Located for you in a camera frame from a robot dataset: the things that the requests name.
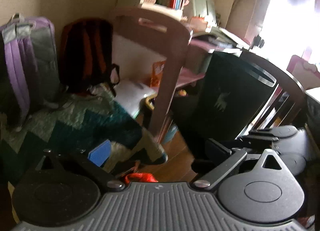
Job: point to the red plastic bag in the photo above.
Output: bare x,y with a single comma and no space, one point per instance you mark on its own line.
140,177

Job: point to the pink headboard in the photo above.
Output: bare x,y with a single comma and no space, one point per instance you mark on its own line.
300,71

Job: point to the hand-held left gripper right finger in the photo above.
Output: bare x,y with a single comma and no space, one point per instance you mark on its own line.
217,149

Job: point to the pink patterned cloth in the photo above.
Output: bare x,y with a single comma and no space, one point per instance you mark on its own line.
307,222

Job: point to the dark wooden chair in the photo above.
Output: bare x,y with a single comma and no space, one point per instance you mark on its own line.
292,81

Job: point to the purple grey backpack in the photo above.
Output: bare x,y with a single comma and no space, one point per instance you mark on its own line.
22,71

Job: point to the blue container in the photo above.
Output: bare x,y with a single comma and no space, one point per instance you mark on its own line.
172,133

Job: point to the dark green trash bin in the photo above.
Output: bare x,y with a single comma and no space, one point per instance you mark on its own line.
225,91

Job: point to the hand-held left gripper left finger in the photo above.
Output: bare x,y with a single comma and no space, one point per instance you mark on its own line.
100,153

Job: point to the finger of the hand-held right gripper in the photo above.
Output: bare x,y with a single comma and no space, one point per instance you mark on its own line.
257,139
262,131

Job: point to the teal white zigzag quilt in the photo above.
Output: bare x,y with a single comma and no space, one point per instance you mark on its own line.
75,126

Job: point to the pink box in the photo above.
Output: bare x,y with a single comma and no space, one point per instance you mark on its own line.
200,23

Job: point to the black knobbed gadget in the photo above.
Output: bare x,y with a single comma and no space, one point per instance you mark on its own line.
258,41

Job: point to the orange snack bag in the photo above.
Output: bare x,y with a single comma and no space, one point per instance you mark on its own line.
157,73

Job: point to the black orange backpack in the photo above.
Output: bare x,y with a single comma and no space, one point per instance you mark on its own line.
82,56

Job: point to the white storage box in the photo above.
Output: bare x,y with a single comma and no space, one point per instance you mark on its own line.
130,93

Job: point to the pile of magazines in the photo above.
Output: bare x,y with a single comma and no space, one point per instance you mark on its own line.
225,37

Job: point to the pale green folder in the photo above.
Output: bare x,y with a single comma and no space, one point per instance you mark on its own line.
202,6

